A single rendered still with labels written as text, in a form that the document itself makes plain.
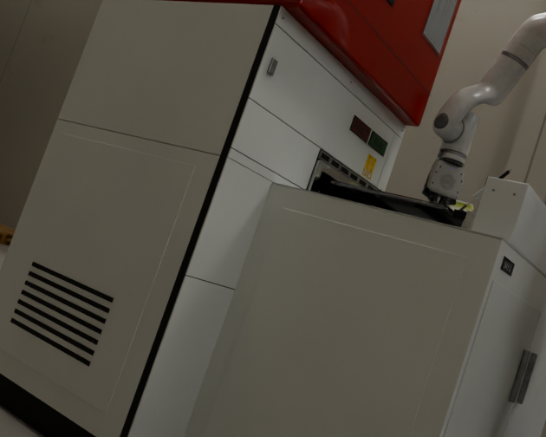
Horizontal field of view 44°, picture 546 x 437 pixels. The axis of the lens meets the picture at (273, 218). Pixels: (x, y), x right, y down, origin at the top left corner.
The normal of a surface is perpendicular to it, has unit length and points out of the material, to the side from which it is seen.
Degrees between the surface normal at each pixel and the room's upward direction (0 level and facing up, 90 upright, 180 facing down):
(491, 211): 90
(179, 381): 90
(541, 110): 90
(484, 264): 90
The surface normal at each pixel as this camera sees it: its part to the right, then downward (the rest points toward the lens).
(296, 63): 0.78, 0.22
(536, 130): -0.58, -0.26
